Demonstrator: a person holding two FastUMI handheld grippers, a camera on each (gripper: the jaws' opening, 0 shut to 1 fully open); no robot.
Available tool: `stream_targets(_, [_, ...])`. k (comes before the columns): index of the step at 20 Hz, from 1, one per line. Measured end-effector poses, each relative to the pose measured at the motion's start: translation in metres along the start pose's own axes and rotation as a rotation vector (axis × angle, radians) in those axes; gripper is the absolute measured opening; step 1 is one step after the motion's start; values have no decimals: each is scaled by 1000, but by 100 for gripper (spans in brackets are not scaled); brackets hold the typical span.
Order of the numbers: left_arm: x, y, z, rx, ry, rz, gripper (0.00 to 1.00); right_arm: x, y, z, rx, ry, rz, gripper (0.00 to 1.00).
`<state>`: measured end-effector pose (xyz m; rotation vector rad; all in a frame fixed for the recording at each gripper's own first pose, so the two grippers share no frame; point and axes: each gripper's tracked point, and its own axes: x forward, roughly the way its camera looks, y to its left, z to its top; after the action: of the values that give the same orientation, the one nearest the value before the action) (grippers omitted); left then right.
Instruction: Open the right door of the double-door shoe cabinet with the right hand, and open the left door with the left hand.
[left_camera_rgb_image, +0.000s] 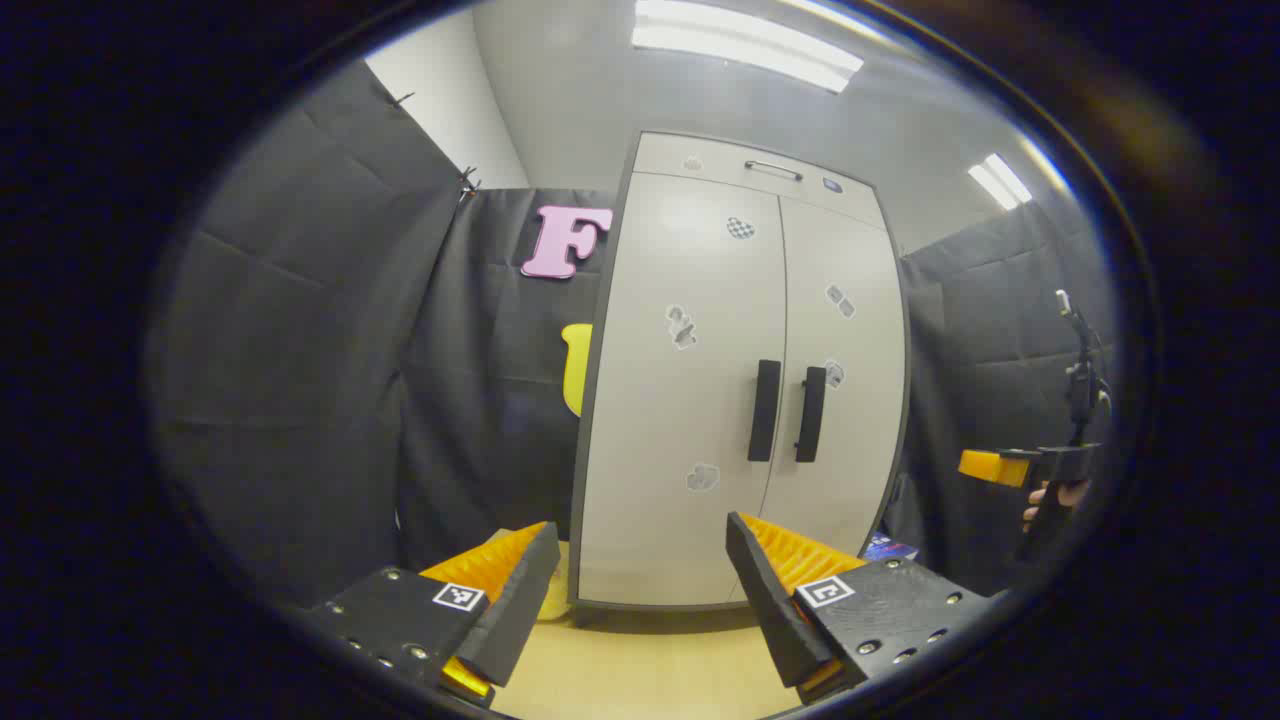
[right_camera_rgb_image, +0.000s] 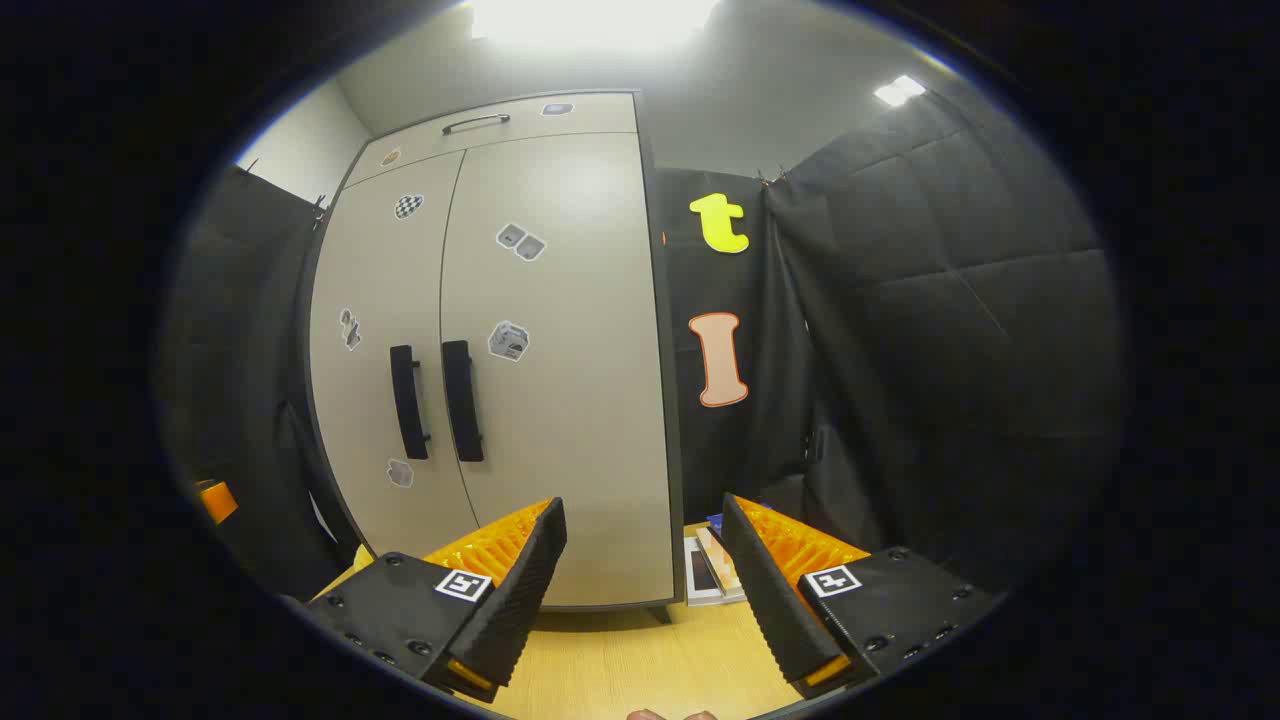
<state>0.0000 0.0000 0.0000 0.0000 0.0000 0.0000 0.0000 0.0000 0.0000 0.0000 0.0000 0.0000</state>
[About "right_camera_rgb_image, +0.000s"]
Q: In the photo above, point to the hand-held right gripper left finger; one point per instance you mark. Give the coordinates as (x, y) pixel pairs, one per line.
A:
(520, 590)

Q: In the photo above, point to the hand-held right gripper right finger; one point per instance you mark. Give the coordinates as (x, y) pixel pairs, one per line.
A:
(765, 590)

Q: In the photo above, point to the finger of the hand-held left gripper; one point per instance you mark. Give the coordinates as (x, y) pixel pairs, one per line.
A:
(216, 502)

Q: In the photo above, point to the grey double-door shoe cabinet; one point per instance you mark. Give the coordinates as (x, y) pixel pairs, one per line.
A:
(675, 440)

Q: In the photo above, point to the beige book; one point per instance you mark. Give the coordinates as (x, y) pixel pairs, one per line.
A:
(722, 565)

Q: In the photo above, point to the white book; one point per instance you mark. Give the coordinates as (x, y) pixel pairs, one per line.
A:
(700, 575)

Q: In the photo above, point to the black backdrop cloth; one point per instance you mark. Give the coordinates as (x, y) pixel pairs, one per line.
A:
(950, 350)
(720, 282)
(230, 350)

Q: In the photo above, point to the ceiling light panel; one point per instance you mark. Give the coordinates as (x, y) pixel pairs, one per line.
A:
(900, 90)
(590, 20)

